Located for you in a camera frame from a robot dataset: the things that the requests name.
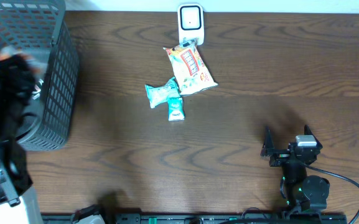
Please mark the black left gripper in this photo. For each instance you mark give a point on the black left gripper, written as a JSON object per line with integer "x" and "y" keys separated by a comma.
{"x": 14, "y": 83}

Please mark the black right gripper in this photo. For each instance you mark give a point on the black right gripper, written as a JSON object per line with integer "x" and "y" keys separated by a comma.
{"x": 280, "y": 155}

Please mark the yellow white snack bag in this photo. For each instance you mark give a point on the yellow white snack bag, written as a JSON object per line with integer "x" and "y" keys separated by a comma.
{"x": 190, "y": 71}

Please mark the green tissue pack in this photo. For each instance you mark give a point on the green tissue pack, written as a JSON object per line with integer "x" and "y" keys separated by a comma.
{"x": 175, "y": 108}

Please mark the mint green snack pouch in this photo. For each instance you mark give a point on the mint green snack pouch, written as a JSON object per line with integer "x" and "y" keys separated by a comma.
{"x": 161, "y": 94}

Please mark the orange tissue pack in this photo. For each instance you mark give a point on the orange tissue pack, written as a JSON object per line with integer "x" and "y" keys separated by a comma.
{"x": 37, "y": 67}

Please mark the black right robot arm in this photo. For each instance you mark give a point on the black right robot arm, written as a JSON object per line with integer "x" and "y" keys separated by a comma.
{"x": 304, "y": 193}

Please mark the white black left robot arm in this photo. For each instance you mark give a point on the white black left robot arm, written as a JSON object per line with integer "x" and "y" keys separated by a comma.
{"x": 18, "y": 198}

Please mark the round green white item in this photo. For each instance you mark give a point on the round green white item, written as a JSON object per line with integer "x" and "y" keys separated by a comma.
{"x": 37, "y": 89}

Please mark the white barcode scanner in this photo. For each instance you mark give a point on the white barcode scanner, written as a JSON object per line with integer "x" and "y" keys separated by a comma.
{"x": 191, "y": 23}

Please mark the dark grey plastic basket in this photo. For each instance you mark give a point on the dark grey plastic basket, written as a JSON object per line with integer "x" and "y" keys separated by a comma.
{"x": 37, "y": 28}

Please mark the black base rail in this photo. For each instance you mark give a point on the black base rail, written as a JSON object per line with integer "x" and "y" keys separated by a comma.
{"x": 141, "y": 218}

